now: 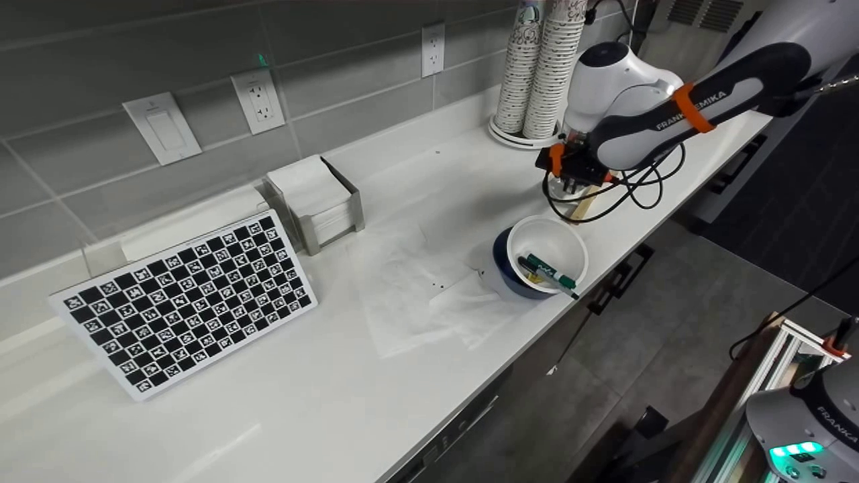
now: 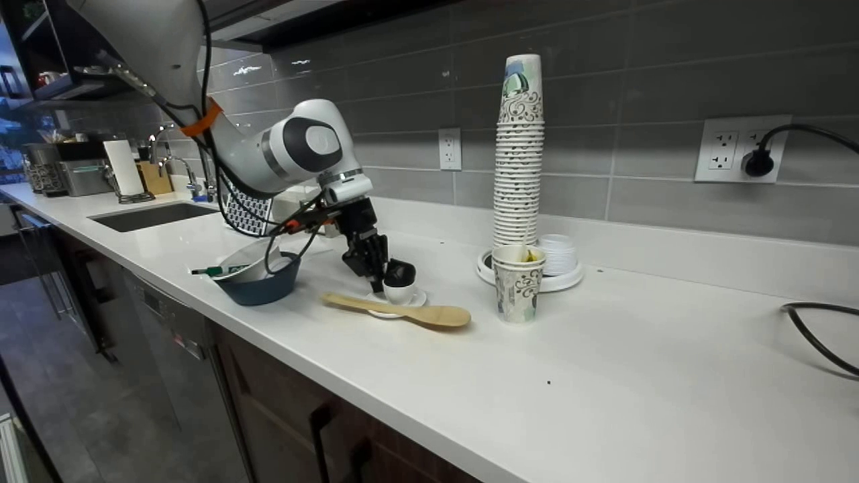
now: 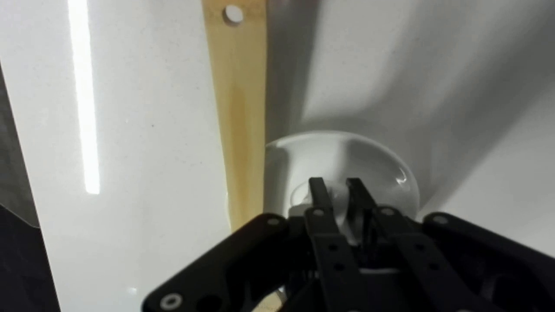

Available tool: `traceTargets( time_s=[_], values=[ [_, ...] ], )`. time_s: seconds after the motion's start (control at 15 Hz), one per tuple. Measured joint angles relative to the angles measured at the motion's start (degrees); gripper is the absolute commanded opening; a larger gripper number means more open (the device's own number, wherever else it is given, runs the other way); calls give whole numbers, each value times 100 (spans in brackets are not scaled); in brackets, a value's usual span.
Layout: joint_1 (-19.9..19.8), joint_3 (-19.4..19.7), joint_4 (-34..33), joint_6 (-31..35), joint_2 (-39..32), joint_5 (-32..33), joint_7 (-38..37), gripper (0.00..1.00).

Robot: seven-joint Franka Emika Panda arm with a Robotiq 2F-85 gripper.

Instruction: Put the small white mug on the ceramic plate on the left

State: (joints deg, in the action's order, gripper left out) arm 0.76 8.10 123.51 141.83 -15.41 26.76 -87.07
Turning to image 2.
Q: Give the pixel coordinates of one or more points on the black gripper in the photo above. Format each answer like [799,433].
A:
[360,235]

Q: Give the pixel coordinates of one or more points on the small white mug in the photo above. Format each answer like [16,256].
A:
[404,295]

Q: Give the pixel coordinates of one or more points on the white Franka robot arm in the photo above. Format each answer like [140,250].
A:
[297,150]

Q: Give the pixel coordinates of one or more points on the white ceramic plate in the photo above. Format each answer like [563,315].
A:
[559,278]

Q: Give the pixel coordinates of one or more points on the wooden spoon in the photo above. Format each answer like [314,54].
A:
[419,315]

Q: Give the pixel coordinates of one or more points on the white bowl with blue outside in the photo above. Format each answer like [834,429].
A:
[259,286]

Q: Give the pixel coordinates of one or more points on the single patterned paper cup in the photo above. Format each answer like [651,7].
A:
[518,286]

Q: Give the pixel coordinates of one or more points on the tall paper cup stack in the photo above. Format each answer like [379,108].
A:
[518,163]

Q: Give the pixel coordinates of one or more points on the green marker pen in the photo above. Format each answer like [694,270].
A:
[210,270]

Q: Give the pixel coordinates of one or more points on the blue soap bottle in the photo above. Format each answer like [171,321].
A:
[198,186]

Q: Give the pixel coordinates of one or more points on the wooden knife block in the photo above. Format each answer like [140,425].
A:
[156,176]

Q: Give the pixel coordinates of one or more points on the dark range hood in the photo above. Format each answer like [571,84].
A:
[312,17]

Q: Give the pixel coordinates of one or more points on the grey countertop appliance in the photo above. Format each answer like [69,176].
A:
[69,170]

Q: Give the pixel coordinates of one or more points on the white outlet with plug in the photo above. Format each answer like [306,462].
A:
[720,151]

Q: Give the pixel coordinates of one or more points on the white single wall outlet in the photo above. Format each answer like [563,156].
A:
[450,150]

